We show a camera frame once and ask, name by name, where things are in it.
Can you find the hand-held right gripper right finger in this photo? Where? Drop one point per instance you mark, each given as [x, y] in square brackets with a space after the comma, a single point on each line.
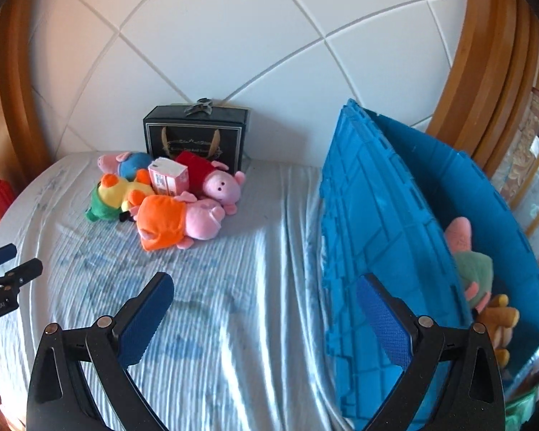
[384, 318]

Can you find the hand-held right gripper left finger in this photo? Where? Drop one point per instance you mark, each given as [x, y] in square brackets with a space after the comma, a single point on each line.
[146, 318]

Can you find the blue plastic crate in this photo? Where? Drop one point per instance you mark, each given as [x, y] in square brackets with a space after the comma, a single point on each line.
[377, 242]

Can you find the pig plush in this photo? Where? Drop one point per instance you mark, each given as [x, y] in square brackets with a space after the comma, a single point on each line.
[132, 165]
[220, 184]
[474, 269]
[161, 220]

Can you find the brown orange plush toy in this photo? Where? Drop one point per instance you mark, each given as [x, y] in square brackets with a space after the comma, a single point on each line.
[498, 323]

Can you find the yellow and green duck plush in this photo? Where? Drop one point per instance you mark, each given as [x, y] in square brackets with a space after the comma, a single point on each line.
[112, 195]

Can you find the pink and white carton box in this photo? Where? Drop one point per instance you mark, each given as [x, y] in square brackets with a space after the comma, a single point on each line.
[168, 177]

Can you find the striped white bed sheet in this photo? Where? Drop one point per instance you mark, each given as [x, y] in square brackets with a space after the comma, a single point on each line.
[229, 301]

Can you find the green cloth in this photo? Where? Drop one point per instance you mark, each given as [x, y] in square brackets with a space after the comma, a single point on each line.
[521, 413]

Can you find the patterned curtain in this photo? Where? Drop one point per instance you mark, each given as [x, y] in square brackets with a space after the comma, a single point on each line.
[534, 166]

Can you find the white padded wooden headboard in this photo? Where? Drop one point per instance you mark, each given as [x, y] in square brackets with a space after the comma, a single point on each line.
[229, 31]

